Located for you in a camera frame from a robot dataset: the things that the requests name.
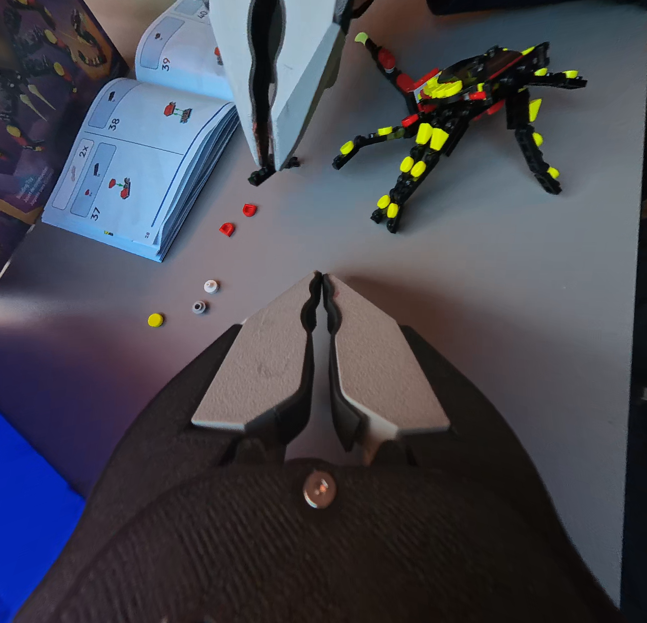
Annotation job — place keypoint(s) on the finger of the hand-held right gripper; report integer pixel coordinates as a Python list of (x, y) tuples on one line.
[(232, 42), (311, 62)]

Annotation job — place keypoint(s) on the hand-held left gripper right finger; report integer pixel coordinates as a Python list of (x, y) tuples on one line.
[(389, 375)]

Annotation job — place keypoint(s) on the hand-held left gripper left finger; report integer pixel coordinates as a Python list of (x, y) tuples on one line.
[(252, 370)]

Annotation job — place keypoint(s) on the small black lego piece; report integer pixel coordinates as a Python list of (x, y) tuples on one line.
[(260, 174)]

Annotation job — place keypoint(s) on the grey round lego stud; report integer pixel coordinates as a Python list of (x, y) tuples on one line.
[(199, 307)]

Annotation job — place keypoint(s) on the white round lego stud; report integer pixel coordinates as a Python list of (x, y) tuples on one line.
[(211, 286)]

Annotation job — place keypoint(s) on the yellow round lego tile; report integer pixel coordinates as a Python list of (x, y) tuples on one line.
[(155, 320)]

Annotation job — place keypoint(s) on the open lego instruction booklet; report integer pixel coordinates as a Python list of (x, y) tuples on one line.
[(146, 143)]

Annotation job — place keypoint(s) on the black yellow lego spider model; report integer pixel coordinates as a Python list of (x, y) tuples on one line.
[(455, 102)]

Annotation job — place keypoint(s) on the small red lego piece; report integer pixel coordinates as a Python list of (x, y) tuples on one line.
[(227, 229), (249, 209)]

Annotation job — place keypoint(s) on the purple lego set box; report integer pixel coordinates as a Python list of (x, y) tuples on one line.
[(40, 77)]

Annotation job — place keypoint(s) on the blue plastic bin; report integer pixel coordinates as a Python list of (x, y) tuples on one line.
[(30, 506)]

